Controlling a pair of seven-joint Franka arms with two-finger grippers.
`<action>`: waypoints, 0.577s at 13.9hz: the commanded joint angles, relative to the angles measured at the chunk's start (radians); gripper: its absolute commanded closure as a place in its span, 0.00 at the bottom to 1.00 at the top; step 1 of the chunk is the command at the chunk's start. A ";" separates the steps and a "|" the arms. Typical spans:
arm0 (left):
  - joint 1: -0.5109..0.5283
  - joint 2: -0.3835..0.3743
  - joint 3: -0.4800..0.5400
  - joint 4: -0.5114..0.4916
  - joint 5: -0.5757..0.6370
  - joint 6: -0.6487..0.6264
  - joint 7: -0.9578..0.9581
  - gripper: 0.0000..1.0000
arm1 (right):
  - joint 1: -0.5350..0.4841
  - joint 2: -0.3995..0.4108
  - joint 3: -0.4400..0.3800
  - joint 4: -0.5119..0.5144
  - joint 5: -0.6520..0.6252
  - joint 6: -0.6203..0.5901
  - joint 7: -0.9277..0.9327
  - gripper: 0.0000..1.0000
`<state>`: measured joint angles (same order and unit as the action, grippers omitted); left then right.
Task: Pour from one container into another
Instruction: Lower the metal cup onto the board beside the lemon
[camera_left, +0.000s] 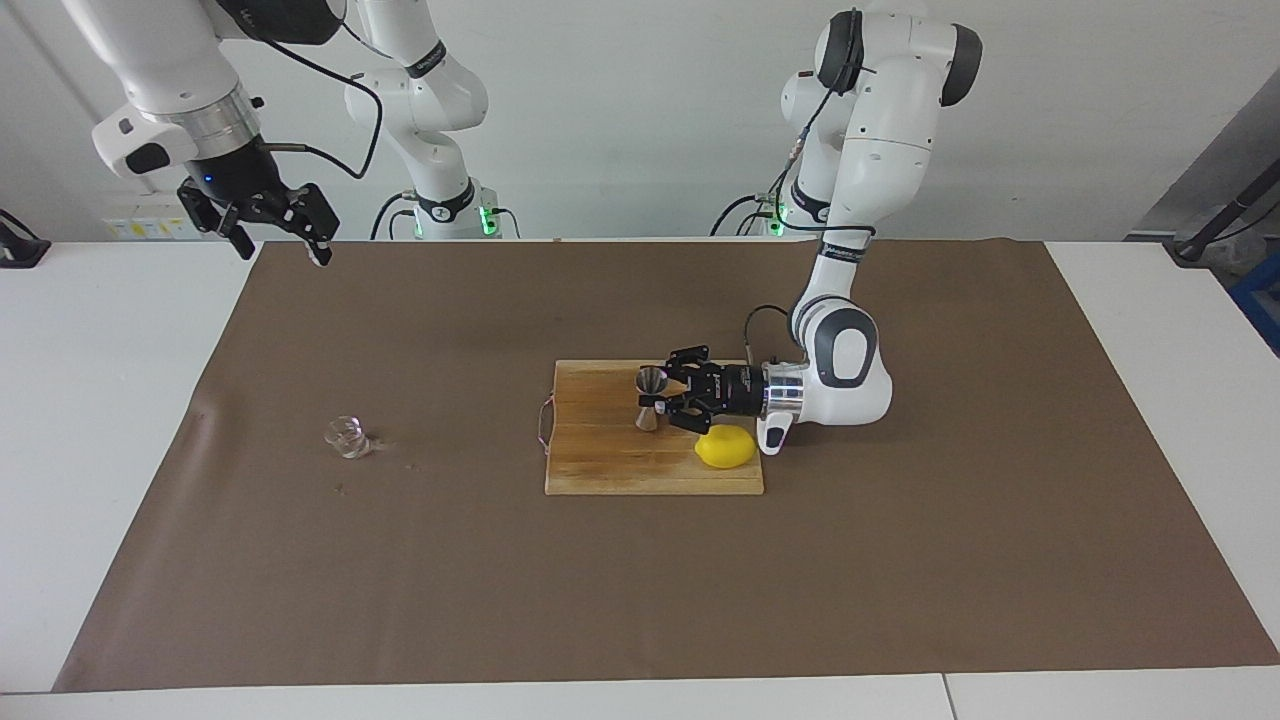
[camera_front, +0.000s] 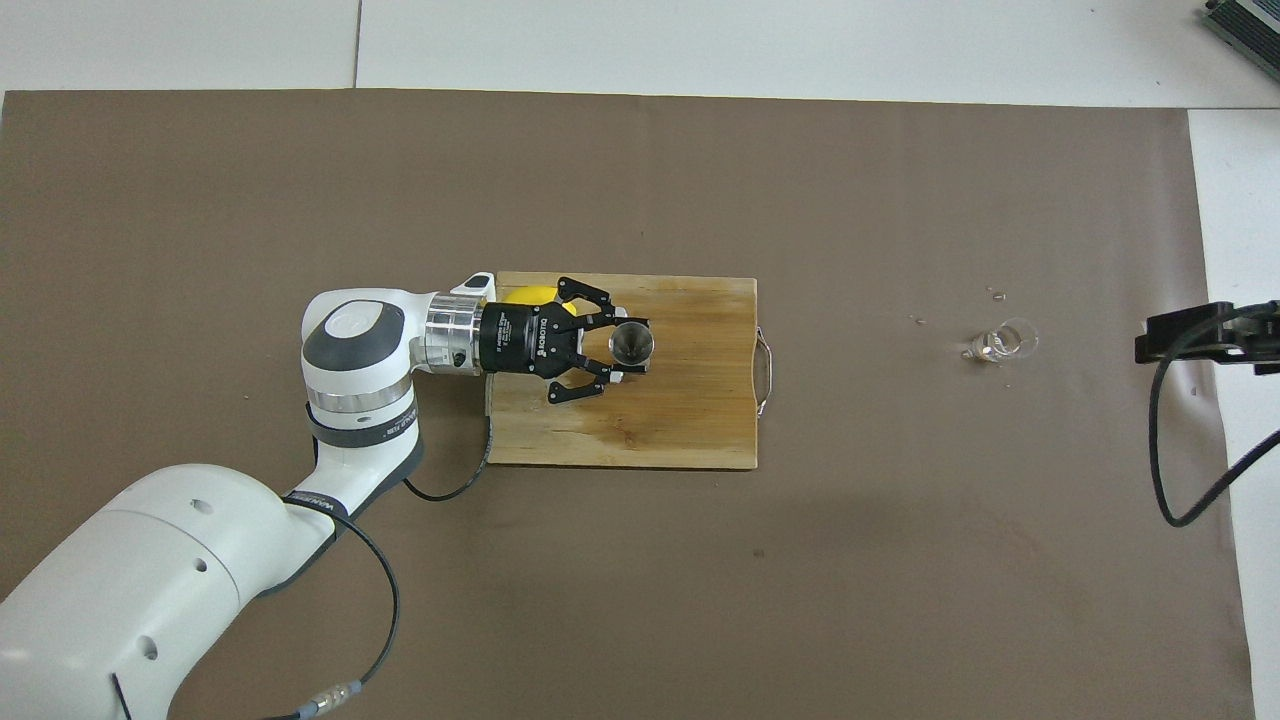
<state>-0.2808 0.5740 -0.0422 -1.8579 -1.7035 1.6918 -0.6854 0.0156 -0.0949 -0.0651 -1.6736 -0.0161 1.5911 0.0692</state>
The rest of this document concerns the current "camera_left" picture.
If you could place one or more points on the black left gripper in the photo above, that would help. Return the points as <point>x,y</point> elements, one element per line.
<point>735,390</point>

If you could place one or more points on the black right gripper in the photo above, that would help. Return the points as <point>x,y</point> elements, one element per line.
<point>240,178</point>

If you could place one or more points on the steel jigger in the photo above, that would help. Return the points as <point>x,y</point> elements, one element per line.
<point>650,380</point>

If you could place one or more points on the small clear glass cup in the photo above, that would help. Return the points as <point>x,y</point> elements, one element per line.
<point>348,437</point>

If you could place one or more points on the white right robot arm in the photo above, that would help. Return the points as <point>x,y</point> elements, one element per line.
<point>170,60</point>

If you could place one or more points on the yellow lemon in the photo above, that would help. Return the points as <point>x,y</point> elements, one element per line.
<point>726,452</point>

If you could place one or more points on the wooden cutting board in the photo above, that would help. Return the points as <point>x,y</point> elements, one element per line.
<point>600,450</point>

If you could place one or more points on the brown table mat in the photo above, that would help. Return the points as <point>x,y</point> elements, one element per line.
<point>640,580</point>

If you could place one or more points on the black table clamp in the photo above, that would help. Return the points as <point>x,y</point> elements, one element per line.
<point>20,250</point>

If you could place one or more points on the black stand pole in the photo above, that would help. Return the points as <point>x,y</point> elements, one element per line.
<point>1215,225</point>

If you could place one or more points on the blue box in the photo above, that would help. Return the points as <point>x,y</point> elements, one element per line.
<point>1262,300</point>

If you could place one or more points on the white wall socket strip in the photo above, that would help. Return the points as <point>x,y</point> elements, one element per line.
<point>140,228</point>

